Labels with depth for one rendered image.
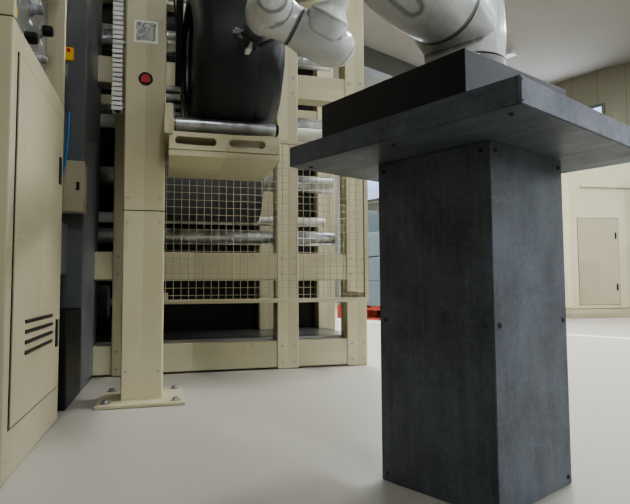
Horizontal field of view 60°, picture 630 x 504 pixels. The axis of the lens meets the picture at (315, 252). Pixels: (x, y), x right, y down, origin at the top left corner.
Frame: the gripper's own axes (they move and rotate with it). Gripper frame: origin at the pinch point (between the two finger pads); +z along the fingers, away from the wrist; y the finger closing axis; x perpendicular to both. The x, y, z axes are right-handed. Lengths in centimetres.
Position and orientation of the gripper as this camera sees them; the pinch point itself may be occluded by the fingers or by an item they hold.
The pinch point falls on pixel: (248, 46)
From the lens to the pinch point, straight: 180.8
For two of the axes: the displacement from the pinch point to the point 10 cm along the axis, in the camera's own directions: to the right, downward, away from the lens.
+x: -0.3, 10.0, 0.7
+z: -2.6, -0.8, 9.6
